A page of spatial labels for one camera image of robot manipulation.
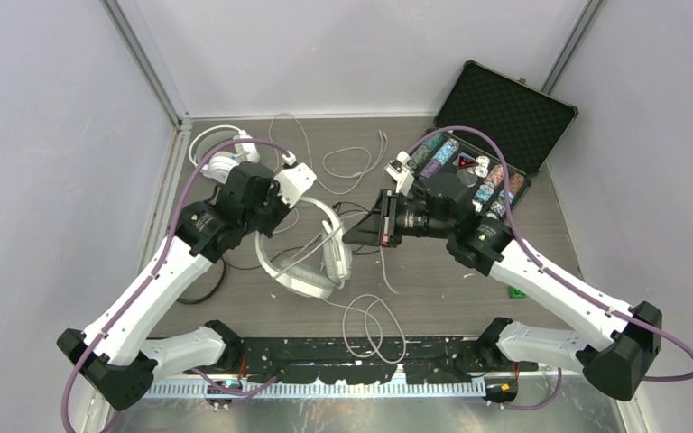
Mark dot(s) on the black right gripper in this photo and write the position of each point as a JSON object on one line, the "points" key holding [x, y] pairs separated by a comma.
{"points": [[379, 227]]}

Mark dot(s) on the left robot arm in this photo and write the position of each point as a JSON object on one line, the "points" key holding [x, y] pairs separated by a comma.
{"points": [[115, 354]]}

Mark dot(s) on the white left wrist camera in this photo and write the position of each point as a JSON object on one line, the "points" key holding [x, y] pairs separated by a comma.
{"points": [[294, 182]]}

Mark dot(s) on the large white grey headphones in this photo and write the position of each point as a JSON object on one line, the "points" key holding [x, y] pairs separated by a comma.
{"points": [[323, 265]]}

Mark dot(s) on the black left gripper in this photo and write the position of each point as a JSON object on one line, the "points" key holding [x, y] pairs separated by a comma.
{"points": [[283, 210]]}

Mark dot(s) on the black poker chip case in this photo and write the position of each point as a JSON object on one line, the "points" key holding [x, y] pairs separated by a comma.
{"points": [[493, 133]]}

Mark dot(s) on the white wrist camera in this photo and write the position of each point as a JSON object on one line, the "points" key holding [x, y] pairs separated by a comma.
{"points": [[400, 171], [294, 182]]}

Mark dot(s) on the black headphones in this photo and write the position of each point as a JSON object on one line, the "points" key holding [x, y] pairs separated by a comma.
{"points": [[206, 287]]}

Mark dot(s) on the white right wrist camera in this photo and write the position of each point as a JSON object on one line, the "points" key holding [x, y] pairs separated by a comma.
{"points": [[400, 171]]}

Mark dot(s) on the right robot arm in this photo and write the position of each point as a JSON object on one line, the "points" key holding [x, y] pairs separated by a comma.
{"points": [[612, 343]]}

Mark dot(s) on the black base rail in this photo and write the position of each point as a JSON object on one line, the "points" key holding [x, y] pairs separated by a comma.
{"points": [[422, 360]]}

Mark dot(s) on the green lego brick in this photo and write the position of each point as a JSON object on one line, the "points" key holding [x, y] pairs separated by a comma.
{"points": [[516, 294]]}

